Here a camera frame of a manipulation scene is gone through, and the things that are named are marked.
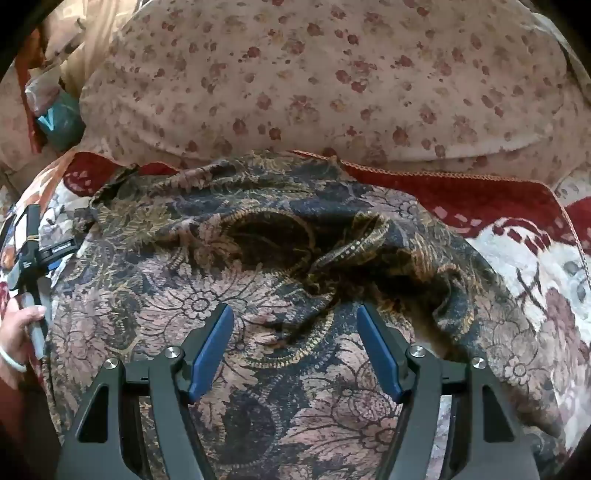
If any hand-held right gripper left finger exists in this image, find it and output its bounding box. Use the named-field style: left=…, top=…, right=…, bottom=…
left=58, top=304, right=235, bottom=480

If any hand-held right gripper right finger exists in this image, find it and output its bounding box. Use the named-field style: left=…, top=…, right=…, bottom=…
left=356, top=304, right=539, bottom=480

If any dark floral patterned garment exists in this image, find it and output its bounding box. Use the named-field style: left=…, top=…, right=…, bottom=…
left=44, top=152, right=573, bottom=480

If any person's left hand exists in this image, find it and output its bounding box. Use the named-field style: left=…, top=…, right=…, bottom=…
left=0, top=305, right=47, bottom=370

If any teal plastic bag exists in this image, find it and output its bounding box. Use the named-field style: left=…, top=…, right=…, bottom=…
left=36, top=90, right=88, bottom=151

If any red and white floral blanket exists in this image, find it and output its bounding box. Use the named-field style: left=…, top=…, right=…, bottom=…
left=0, top=148, right=591, bottom=480

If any beige floral cloth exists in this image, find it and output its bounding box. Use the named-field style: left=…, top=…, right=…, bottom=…
left=0, top=0, right=137, bottom=185

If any white bracelet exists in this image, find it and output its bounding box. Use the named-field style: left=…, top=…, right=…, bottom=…
left=0, top=344, right=28, bottom=374

